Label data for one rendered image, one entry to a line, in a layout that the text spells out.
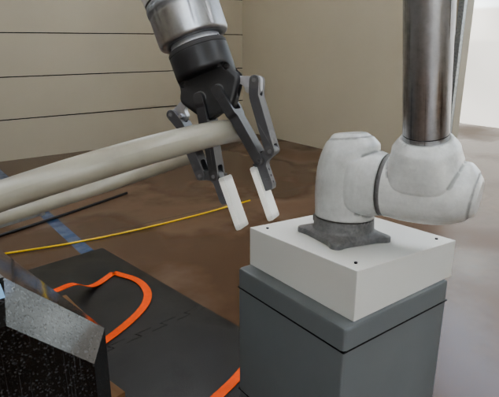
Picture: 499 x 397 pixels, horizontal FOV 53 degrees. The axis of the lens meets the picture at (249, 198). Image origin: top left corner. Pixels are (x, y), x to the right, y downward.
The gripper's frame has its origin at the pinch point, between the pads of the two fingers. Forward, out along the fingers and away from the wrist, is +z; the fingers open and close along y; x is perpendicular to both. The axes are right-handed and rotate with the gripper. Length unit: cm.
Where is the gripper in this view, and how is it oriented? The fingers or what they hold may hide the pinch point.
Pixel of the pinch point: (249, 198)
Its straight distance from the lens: 63.8
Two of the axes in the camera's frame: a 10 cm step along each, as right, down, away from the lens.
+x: -3.4, 1.8, -9.2
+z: 3.3, 9.4, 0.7
